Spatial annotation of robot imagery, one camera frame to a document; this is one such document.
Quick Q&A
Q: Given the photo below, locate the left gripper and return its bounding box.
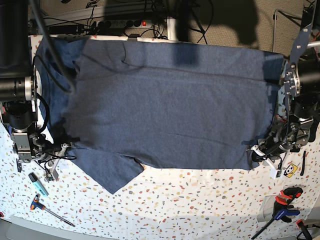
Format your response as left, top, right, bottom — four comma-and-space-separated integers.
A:
246, 139, 292, 170

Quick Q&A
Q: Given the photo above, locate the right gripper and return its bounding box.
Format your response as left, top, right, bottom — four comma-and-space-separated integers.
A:
30, 133, 77, 180

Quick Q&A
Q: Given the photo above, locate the blue grey T-shirt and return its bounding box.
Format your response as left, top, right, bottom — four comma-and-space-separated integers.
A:
35, 37, 284, 194

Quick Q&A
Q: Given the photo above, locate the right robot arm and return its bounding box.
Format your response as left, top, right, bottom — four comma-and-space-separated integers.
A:
0, 0, 76, 182

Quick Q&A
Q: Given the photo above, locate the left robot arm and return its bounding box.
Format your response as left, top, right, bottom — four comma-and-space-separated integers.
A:
251, 0, 320, 179

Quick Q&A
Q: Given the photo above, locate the blue black bar clamp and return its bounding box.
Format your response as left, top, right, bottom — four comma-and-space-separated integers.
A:
251, 187, 304, 240
16, 159, 22, 173

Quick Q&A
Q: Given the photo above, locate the teal highlighter marker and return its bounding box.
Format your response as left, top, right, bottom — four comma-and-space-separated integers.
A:
28, 172, 49, 197

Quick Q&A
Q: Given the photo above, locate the yellow cartoon face sticker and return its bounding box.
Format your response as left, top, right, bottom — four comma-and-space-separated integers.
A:
283, 163, 298, 178

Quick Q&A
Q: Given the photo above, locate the thin black pen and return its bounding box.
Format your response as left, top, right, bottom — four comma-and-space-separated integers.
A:
300, 150, 307, 176

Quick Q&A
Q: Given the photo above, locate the clear plastic bag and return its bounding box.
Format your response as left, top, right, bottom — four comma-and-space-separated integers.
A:
257, 195, 276, 223

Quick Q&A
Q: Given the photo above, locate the black game controller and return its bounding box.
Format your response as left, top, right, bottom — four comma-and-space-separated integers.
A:
302, 119, 318, 143

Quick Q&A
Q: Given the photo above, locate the red black clamp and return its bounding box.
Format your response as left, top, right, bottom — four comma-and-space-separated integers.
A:
296, 219, 313, 240

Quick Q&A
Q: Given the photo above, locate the white power strip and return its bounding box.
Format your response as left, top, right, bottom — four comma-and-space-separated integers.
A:
93, 19, 153, 29

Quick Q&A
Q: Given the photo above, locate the white metal table leg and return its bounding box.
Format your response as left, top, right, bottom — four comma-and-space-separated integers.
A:
166, 17, 178, 41

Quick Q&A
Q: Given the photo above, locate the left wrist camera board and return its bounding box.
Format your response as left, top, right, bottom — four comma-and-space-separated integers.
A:
269, 168, 282, 179

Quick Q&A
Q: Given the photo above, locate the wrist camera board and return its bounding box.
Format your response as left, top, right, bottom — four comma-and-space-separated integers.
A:
269, 168, 282, 179
45, 172, 55, 182

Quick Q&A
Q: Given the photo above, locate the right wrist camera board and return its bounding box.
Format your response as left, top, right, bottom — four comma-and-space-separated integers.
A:
45, 172, 55, 182

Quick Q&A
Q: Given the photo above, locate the orange handled T-handle screwdriver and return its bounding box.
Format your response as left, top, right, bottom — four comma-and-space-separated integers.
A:
30, 193, 75, 227

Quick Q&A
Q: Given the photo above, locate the black table clamp bracket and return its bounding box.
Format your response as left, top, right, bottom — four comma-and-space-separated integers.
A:
128, 34, 140, 41

